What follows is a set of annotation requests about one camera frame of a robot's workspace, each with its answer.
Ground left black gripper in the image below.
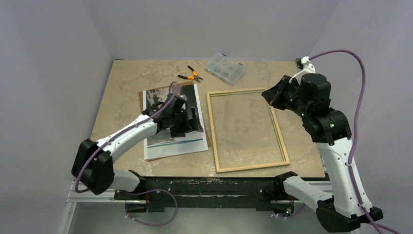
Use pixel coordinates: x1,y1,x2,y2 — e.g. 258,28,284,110
170,107,202,138

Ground glossy photo print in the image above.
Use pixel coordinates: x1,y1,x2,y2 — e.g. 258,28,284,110
144,82,208,161

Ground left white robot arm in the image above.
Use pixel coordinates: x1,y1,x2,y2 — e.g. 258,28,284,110
71,94,203,199

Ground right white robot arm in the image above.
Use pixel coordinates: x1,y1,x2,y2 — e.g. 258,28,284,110
262,74,383,234

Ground orange black pliers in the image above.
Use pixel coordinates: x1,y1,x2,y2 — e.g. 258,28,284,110
177,65,203,82

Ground clear plastic organizer box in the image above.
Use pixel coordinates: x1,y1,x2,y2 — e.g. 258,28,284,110
205,53,246,84

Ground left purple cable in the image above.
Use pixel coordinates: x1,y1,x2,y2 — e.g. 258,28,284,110
74,80,180,228

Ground purple cable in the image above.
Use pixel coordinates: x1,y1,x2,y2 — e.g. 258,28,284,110
271,49,402,234
74,80,180,228

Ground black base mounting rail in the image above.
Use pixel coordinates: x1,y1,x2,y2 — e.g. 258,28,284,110
114,176,297,216

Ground aluminium extrusion frame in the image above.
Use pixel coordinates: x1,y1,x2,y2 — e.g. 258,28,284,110
59,58,360,234

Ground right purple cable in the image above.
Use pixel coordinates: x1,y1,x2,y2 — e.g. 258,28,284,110
271,49,402,234

